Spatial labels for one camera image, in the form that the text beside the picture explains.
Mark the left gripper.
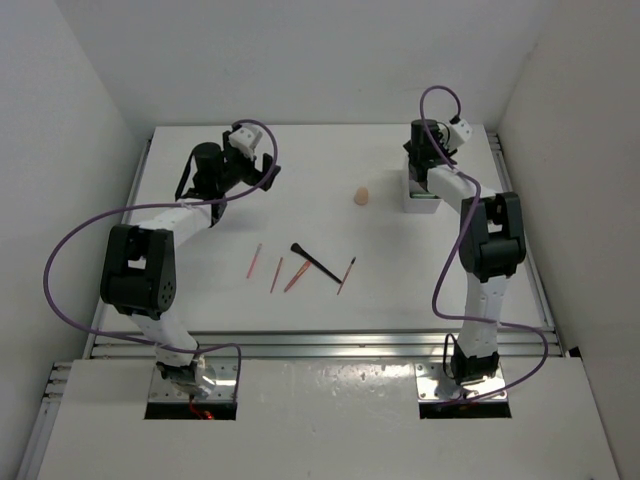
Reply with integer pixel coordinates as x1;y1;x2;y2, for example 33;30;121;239
214;130;278;192

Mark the beige makeup sponge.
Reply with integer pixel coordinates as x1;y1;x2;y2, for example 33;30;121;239
353;187;369;206

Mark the rose spoolie brush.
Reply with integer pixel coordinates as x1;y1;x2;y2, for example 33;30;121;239
336;256;357;296

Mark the green tube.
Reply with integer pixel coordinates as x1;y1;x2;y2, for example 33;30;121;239
409;192;437;200

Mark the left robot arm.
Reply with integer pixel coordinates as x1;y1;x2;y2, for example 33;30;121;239
100;123;280;398

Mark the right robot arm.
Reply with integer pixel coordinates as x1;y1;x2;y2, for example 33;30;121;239
404;120;526;385

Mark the clear acrylic organizer box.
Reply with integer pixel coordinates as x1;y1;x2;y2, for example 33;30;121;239
401;155;441;214

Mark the black powder brush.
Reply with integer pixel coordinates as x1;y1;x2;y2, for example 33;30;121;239
290;242;342;285

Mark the rose gold flat brush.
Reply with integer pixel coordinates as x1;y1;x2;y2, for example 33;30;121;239
283;261;311;293

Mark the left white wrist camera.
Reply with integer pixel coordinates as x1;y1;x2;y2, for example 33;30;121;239
228;126;263;159

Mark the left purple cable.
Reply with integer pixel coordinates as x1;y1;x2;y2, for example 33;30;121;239
43;118;280;396

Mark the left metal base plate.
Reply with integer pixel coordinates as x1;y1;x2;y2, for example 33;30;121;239
148;358;236;404

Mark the metal base plate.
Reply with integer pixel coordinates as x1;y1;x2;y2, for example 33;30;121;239
148;358;236;404
415;362;508;403

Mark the aluminium front rail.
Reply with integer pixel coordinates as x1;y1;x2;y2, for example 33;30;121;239
89;329;561;359

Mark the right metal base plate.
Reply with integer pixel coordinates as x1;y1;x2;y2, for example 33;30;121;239
415;362;508;403

